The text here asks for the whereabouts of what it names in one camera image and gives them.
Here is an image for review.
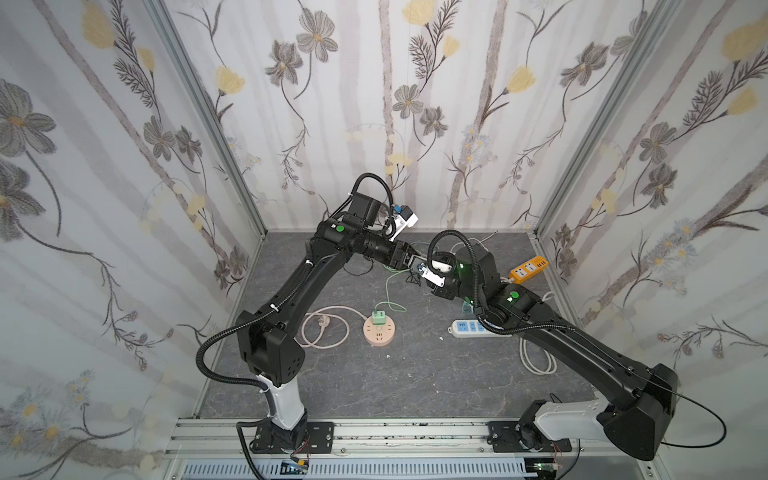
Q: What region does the white blue power strip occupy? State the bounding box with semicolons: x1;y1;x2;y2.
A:
449;319;498;338

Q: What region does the green USB cable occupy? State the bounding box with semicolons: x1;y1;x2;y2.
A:
374;266;415;314

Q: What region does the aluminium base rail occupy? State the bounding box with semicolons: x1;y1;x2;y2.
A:
159;418;670;479

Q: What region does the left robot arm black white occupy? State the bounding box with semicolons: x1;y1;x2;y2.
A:
195;172;418;453

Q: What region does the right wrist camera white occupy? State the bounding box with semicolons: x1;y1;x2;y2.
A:
421;252;455;287

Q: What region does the white power strip cord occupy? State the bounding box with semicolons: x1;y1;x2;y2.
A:
518;290;559;377

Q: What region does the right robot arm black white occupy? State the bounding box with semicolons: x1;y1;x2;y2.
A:
419;247;677;461

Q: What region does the white slotted cable duct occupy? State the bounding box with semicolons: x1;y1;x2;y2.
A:
179;458;535;480

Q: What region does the white cable bundle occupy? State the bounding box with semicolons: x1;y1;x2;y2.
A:
419;230;511;283

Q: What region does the green USB charger plug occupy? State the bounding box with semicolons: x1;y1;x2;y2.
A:
371;310;387;326

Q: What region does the round pink power socket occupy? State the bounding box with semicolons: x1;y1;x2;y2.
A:
363;316;396;347

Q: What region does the orange power strip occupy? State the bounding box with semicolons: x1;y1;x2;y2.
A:
508;256;549;284

